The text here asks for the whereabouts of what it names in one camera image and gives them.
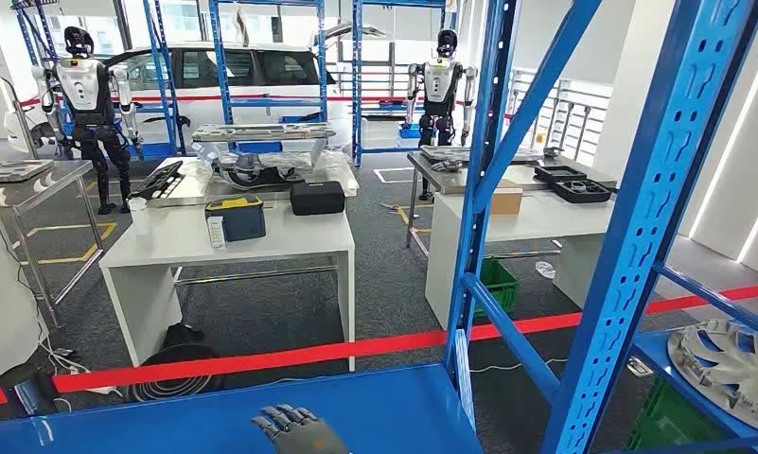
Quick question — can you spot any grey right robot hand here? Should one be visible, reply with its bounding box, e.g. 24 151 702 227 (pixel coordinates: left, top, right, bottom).
251 404 349 454

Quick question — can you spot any plastic-wrapped black part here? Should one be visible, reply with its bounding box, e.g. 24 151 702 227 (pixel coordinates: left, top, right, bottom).
212 149 355 190

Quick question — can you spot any long silver metal part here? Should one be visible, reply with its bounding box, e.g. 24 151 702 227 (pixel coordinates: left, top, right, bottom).
191 122 337 144

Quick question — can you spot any flat silver metal part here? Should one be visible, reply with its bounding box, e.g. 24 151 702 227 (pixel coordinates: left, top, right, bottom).
418 144 546 166

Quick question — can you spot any round silver metal part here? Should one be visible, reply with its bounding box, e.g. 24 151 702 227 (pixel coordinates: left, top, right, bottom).
666 318 758 435

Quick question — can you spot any red barrier belt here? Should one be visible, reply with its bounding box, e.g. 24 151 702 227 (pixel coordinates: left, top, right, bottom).
19 92 515 120
0 282 758 409

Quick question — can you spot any white table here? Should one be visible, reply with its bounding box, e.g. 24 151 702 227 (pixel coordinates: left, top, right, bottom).
425 187 618 330
99 200 358 372

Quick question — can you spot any blue and yellow tool case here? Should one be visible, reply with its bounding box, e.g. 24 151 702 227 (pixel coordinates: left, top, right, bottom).
203 194 268 244

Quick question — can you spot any white label card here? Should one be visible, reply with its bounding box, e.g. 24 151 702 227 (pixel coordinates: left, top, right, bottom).
205 216 227 250

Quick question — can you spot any black carrying case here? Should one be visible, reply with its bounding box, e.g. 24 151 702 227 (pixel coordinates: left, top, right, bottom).
289 181 346 218

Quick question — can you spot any green plastic crate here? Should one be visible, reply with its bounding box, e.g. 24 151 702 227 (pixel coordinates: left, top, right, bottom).
625 375 728 454
472 256 520 319

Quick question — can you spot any stainless steel table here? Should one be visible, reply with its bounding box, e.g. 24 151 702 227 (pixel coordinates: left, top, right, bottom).
0 159 105 330
143 156 361 288
406 149 619 252

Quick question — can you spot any white cylindrical cup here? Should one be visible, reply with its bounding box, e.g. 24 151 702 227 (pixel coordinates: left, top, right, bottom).
127 197 151 236

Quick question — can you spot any black foam tray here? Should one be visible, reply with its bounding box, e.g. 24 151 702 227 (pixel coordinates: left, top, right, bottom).
129 159 186 201

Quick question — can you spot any cardboard box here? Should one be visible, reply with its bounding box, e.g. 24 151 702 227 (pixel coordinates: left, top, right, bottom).
487 182 524 217

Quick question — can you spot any white cabinet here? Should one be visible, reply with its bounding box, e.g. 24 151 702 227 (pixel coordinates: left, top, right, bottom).
0 216 48 390

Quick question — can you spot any black parts tray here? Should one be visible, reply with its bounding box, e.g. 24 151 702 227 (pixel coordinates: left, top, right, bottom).
534 165 589 184
551 178 613 205

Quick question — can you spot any white car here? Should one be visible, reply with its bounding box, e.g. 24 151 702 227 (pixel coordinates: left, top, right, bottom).
5 25 389 155

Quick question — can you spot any black and white humanoid robot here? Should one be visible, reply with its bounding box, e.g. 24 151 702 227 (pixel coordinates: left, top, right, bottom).
403 27 480 203
30 25 145 216

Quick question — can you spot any flat silver metal tray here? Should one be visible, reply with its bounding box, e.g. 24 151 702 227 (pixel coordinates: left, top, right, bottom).
0 159 55 184

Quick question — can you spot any white metal railing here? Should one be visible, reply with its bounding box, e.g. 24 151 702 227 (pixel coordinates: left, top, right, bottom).
510 67 613 166

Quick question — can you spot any black stanchion post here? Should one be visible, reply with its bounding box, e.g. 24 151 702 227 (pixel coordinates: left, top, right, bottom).
0 361 60 418

